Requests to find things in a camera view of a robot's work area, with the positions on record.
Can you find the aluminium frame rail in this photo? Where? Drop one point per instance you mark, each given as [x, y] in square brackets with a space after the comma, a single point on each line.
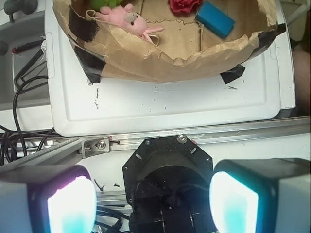
[276, 138]

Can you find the red crumpled paper flower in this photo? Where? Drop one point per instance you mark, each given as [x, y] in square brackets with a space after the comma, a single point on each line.
[184, 6]

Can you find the pink plush bunny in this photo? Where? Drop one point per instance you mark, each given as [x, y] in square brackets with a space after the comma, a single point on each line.
[128, 19]

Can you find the white plastic bin lid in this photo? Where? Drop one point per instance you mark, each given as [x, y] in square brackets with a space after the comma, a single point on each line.
[113, 105]

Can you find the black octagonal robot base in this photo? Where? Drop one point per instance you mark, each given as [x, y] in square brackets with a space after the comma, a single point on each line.
[167, 185]

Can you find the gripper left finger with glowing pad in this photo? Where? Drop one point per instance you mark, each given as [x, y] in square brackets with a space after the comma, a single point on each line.
[47, 199]

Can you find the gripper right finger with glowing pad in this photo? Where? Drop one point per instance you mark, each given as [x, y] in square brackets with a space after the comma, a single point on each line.
[261, 195]

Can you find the brown paper bag tray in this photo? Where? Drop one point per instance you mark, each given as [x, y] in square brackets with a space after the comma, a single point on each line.
[185, 50]

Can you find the blue rectangular block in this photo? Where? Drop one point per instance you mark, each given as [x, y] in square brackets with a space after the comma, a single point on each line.
[215, 20]

